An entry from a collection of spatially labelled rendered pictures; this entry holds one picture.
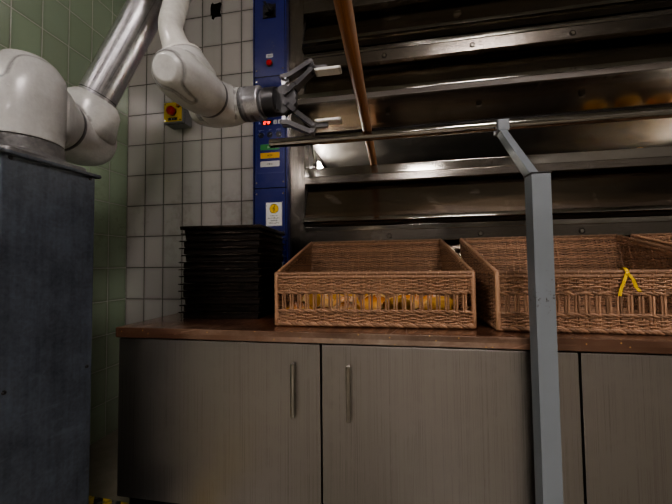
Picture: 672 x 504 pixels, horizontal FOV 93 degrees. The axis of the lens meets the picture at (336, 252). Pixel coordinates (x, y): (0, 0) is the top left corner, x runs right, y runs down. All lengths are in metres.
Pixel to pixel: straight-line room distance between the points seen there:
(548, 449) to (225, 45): 1.89
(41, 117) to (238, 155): 0.78
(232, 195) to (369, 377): 1.05
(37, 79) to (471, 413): 1.29
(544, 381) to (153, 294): 1.56
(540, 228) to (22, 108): 1.19
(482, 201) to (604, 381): 0.75
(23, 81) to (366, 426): 1.14
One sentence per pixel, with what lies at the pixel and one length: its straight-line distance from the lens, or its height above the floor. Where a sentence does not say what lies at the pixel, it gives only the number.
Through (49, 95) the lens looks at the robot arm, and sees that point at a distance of 1.09.
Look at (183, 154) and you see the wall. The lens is 1.75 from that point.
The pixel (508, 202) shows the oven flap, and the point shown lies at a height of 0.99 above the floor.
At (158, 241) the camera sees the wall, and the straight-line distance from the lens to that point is 1.75.
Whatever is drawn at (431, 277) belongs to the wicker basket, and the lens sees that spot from 0.89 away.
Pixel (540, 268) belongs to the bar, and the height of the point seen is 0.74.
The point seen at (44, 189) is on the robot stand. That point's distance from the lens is 1.00.
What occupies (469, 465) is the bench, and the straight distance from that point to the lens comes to 0.96.
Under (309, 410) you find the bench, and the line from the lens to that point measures 0.93.
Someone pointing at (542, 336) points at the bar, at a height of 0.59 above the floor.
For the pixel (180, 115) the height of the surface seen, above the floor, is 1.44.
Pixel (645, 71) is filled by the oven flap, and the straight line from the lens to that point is 1.62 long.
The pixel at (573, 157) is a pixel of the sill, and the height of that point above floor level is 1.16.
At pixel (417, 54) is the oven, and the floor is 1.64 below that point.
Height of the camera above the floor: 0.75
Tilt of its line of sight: 2 degrees up
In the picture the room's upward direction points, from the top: 1 degrees counter-clockwise
